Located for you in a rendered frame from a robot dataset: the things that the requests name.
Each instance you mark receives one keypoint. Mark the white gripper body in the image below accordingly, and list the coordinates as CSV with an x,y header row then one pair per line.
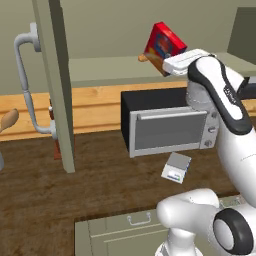
x,y
181,61

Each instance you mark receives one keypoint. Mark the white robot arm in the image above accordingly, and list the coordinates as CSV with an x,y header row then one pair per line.
x,y
233,150

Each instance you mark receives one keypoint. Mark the red food box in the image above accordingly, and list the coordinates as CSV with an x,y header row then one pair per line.
x,y
163,41

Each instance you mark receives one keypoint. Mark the small orange food item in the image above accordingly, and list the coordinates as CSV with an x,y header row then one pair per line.
x,y
142,58

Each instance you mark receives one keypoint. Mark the dark olive cabinet door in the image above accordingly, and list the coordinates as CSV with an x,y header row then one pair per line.
x,y
243,33

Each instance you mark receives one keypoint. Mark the white digital scale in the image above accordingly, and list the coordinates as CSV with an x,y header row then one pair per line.
x,y
176,166

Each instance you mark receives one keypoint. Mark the black silver toaster oven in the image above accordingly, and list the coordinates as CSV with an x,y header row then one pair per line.
x,y
156,116

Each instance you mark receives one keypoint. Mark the silver toaster oven door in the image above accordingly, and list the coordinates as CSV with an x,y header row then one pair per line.
x,y
168,131

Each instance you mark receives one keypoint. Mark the reddish brown bottle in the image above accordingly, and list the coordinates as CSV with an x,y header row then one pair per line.
x,y
57,146

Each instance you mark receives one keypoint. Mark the wooden spoon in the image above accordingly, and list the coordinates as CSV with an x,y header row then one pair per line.
x,y
9,119

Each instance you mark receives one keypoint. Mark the olive drawer front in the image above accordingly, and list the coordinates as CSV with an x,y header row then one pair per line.
x,y
130,238

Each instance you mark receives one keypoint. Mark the olive wall cabinet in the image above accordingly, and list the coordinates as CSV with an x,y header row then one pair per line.
x,y
116,40

